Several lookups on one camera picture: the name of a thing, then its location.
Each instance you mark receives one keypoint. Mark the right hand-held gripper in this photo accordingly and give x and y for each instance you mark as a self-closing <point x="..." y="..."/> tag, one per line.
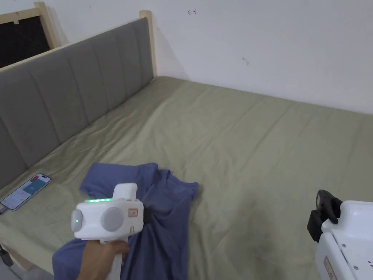
<point x="349" y="242"/>

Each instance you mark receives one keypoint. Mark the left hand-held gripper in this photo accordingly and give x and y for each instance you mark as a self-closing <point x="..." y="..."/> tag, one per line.
<point x="96" y="217"/>

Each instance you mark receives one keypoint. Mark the blue shirt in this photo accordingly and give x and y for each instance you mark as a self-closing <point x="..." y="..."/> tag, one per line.
<point x="170" y="221"/>

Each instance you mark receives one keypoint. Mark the person's left hand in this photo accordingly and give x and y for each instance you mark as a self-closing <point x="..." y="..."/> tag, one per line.
<point x="97" y="262"/>

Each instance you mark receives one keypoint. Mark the smartphone with lit screen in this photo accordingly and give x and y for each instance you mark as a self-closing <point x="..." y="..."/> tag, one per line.
<point x="27" y="191"/>

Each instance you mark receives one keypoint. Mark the bed with pale green sheet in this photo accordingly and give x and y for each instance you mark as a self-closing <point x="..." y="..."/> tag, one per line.
<point x="239" y="131"/>

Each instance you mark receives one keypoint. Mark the grey padded headboard wooden frame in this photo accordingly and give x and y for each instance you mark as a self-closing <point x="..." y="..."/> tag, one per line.
<point x="72" y="87"/>

